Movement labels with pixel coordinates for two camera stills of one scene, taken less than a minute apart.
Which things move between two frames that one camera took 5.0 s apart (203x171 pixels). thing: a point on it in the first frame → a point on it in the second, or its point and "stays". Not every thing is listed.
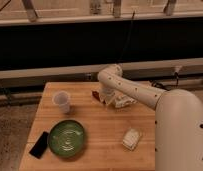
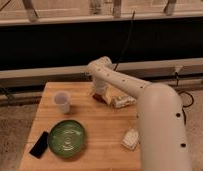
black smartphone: [40, 145] stays
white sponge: [131, 138] stays
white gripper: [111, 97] → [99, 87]
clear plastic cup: [62, 99] stays
